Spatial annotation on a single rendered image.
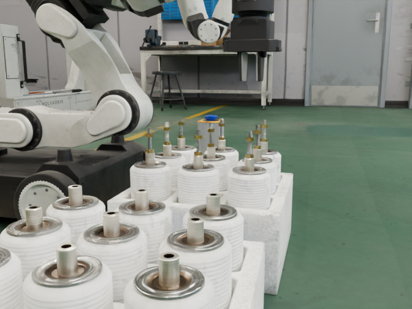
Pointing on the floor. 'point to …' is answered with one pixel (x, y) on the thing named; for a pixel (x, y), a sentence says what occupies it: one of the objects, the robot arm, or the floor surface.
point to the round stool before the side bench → (168, 88)
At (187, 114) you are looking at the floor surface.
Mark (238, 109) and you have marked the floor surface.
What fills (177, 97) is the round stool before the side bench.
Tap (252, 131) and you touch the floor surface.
